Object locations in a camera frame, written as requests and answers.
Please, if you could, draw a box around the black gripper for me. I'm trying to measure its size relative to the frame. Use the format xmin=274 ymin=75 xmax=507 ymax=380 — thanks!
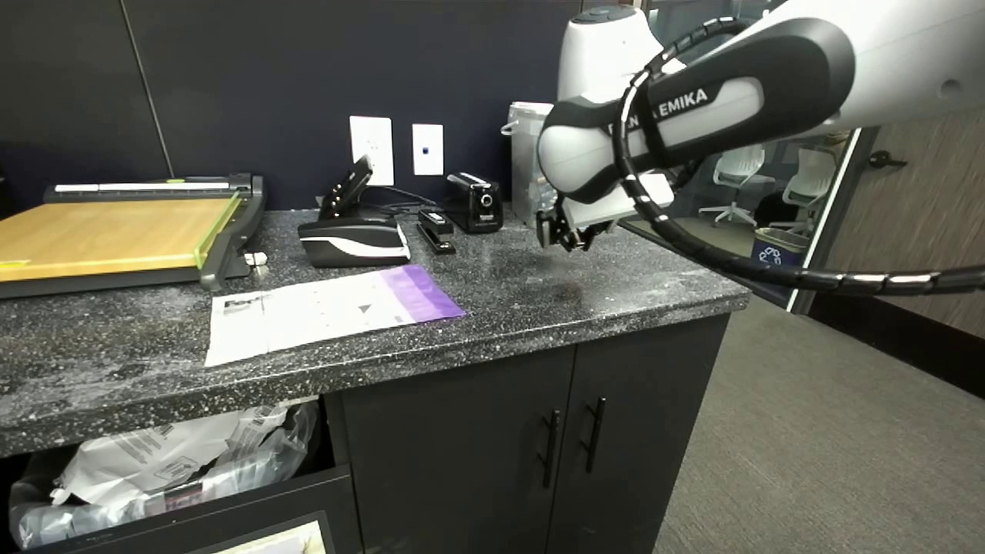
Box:
xmin=532 ymin=200 xmax=605 ymax=254

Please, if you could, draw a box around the black electric pencil sharpener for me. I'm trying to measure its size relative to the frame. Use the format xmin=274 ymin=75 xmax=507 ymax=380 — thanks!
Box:
xmin=445 ymin=170 xmax=507 ymax=237

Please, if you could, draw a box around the black stapler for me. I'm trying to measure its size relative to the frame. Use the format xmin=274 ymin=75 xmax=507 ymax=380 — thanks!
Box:
xmin=296 ymin=155 xmax=417 ymax=270
xmin=412 ymin=206 xmax=458 ymax=257

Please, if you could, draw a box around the white office chair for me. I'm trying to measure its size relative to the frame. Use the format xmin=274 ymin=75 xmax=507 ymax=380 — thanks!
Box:
xmin=785 ymin=143 xmax=842 ymax=209
xmin=698 ymin=140 xmax=772 ymax=232

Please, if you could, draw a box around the dark cabinet door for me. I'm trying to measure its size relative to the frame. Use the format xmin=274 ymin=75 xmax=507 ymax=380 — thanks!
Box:
xmin=325 ymin=345 xmax=580 ymax=554
xmin=546 ymin=313 xmax=734 ymax=554

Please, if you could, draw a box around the white paper with purple end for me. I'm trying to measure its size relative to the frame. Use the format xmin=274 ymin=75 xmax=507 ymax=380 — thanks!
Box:
xmin=203 ymin=260 xmax=467 ymax=370

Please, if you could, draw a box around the wooden paper cutter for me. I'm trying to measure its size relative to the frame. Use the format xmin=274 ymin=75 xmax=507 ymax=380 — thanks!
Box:
xmin=0 ymin=170 xmax=272 ymax=300

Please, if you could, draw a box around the clear plastic trash bag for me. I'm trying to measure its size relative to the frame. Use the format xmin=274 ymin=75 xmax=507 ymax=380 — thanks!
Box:
xmin=8 ymin=397 xmax=325 ymax=554

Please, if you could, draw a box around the dark pull-out trash drawer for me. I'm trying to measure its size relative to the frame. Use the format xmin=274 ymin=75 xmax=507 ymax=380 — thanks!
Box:
xmin=0 ymin=463 xmax=365 ymax=554

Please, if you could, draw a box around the small white wall plate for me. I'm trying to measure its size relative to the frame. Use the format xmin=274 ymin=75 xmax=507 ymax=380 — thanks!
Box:
xmin=411 ymin=121 xmax=449 ymax=181

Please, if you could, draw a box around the large white wall plate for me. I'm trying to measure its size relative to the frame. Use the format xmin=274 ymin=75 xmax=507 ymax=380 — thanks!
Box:
xmin=346 ymin=110 xmax=396 ymax=192

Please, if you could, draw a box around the black cabinet door handle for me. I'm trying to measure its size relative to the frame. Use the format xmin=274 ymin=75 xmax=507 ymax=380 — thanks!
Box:
xmin=532 ymin=405 xmax=566 ymax=491
xmin=577 ymin=395 xmax=614 ymax=477

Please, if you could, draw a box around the black cable conduit white spiral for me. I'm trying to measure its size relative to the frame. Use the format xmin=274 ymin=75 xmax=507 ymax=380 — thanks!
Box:
xmin=614 ymin=16 xmax=985 ymax=300

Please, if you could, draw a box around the silver door frame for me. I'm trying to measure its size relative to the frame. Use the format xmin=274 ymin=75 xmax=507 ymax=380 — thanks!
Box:
xmin=783 ymin=127 xmax=884 ymax=313

